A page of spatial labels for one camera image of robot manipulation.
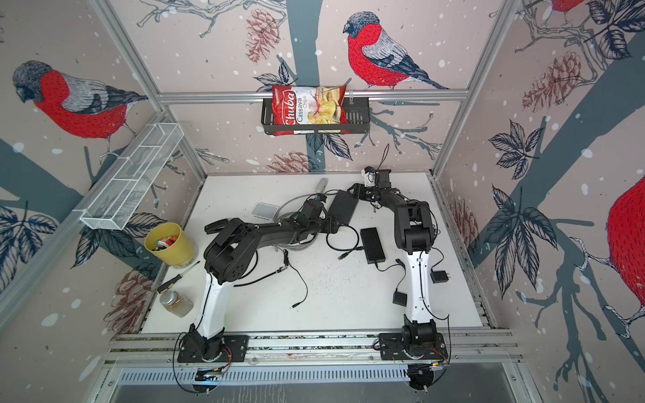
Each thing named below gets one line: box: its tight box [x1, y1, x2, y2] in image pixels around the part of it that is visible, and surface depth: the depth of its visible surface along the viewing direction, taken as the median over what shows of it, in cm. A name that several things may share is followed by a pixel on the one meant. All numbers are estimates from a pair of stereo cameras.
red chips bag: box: [272, 84, 350, 137], surface depth 90 cm
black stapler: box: [204, 218, 229, 235], surface depth 102 cm
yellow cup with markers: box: [144, 222, 200, 270], surface depth 86 cm
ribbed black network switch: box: [359, 226, 386, 265], surface depth 97 cm
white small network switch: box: [251, 201, 280, 221], surface depth 108 cm
